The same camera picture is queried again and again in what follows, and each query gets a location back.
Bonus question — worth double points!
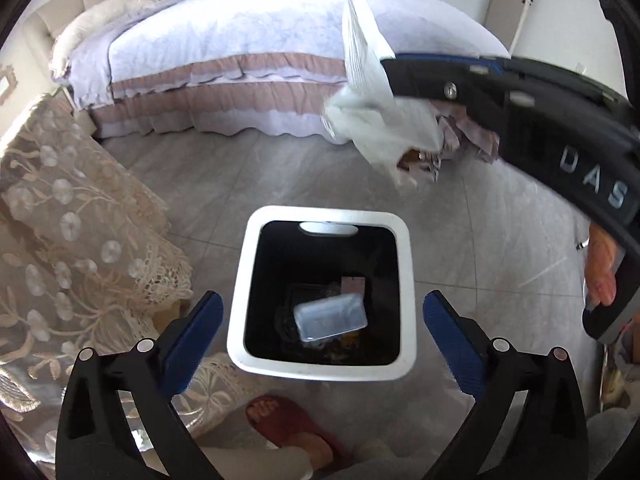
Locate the white packaging bag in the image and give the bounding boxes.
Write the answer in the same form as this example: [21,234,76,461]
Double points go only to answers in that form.
[322,0,446,193]

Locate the bed with lavender bedspread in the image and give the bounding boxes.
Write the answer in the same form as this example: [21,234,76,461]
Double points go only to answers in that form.
[50,0,511,91]

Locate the white trash bin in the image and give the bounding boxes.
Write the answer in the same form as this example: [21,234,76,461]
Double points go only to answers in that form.
[226,206,417,380]

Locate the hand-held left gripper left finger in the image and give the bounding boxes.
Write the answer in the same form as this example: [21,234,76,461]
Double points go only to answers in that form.
[55,290,224,480]

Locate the white ruffled pillow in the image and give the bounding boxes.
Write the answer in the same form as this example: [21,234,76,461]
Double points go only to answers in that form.
[50,0,161,77]

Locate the white nightstand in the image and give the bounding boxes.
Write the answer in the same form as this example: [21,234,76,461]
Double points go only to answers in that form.
[52,85,97,137]

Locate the white door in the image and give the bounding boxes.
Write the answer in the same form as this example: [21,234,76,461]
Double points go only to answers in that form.
[482,0,542,55]

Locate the clear plastic tray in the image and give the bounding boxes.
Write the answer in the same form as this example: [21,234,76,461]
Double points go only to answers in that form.
[293,294,369,344]

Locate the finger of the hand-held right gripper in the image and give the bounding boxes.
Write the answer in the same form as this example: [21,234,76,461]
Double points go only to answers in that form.
[395,52,511,74]
[382,57,507,126]

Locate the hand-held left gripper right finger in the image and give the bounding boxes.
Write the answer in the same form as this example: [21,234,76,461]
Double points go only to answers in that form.
[422,290,590,480]

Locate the pink ruffled bed skirt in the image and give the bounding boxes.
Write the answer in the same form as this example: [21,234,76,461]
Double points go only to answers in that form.
[90,52,361,142]

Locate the beige lace tablecloth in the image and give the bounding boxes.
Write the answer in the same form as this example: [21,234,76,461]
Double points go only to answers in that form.
[0,92,241,476]

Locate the person's right hand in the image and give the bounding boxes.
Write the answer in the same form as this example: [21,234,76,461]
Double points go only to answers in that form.
[583,222,621,308]

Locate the red slipper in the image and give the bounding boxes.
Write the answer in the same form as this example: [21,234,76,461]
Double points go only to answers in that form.
[246,395,352,467]

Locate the brown crumpled cloth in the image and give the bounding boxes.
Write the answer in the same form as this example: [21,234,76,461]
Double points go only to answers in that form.
[400,100,501,183]

